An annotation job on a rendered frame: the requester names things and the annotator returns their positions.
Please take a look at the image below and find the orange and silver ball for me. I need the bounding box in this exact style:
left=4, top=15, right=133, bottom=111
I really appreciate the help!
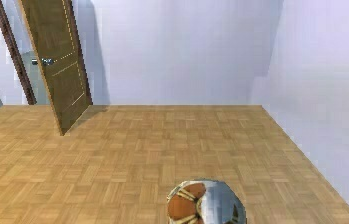
left=166, top=179, right=248, bottom=224

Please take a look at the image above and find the brown wooden room door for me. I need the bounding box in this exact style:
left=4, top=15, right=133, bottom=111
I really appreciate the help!
left=16, top=0, right=94, bottom=137

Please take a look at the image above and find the silver door handle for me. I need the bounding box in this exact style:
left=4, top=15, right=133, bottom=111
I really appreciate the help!
left=31, top=57, right=55, bottom=67

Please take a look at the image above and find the dark brown door frame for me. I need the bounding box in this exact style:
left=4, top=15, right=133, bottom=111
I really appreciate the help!
left=0, top=0, right=38, bottom=106

